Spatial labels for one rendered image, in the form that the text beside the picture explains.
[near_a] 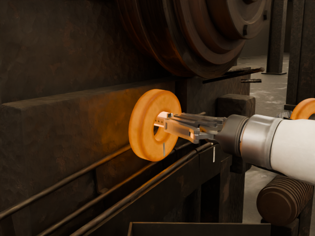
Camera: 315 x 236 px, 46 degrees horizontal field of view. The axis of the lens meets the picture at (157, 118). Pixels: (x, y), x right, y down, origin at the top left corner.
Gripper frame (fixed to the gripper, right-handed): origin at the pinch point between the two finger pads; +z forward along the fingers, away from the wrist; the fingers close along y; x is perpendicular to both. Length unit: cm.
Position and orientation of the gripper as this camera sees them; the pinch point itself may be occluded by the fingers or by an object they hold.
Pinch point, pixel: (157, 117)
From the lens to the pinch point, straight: 78.4
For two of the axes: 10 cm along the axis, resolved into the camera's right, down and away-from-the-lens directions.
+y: 5.9, -1.8, 7.9
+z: -8.1, -1.8, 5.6
